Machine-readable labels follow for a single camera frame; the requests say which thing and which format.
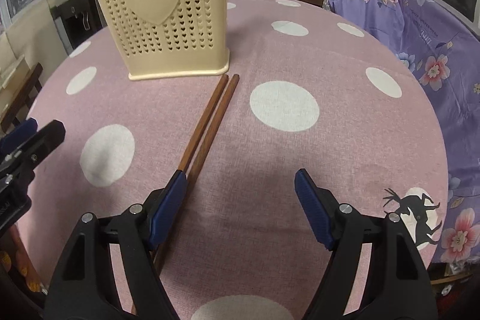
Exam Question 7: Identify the brown wooden chopstick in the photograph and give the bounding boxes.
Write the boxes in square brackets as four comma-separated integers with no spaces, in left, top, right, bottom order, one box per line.
[131,74,230,315]
[152,73,241,274]

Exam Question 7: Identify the dark wooden stool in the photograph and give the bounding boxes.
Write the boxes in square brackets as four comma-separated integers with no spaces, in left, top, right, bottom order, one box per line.
[1,63,43,133]

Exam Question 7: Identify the white water dispenser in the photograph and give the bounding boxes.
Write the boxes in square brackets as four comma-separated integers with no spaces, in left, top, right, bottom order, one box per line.
[47,0,103,54]

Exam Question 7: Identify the pink polka dot tablecloth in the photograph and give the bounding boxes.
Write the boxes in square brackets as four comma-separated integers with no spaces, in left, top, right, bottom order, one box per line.
[18,0,448,319]

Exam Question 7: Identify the beige plastic utensil holder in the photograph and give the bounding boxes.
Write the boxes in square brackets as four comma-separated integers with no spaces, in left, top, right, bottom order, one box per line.
[97,0,230,80]

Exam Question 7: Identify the purple floral cloth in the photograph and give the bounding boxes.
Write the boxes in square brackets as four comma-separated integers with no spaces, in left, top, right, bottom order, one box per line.
[328,0,479,263]

